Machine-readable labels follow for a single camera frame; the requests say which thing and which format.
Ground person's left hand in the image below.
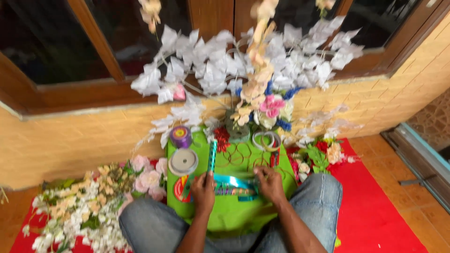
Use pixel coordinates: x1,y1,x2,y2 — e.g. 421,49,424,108
190,171,216,215

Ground person's right hand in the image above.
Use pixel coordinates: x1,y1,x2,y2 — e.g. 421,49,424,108
253,166,288,207

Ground teal satin ribbon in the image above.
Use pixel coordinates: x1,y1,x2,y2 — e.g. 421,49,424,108
212,173,260,202

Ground teal glitter ribbon roll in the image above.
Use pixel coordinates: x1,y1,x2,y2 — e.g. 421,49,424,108
207,140,218,174

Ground grey ribbon spool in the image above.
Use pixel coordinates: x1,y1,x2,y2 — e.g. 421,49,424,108
168,148,199,177

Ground red round ribbon reel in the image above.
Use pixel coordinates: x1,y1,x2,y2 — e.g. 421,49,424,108
172,175,194,204

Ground striped multicolour ribbon stick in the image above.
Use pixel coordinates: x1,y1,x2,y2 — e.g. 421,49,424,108
215,187,257,197

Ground white ribbon loop coil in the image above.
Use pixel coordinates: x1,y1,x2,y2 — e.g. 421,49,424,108
252,130,282,152

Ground red glitter bow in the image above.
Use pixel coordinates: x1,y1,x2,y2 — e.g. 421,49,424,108
213,126,231,154

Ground green low table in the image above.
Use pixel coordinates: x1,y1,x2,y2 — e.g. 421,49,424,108
165,126,300,235

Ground purple ribbon spool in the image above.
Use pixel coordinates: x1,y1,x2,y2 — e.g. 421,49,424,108
169,126,193,149

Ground heap of red cream flowers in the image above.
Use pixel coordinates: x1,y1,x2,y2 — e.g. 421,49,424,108
286,136,356,182

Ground person's blue jeans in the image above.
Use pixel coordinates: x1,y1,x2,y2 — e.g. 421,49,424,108
119,172,343,253

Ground red carpet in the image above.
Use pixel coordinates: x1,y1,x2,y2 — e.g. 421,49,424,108
9,137,430,253

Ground white leaf flower arrangement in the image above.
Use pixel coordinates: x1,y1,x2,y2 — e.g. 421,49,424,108
130,0,365,150

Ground heap of white peach flowers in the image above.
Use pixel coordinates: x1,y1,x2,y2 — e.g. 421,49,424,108
22,154,169,253

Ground metal sliding door track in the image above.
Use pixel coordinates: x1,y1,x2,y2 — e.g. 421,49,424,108
381,122,450,213

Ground red handled scissors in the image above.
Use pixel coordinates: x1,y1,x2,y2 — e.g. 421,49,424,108
270,147,281,168

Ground gold wire loops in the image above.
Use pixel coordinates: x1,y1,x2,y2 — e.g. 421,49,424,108
224,141,294,178

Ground wooden window frame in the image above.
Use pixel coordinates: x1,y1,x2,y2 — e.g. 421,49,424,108
0,0,450,118

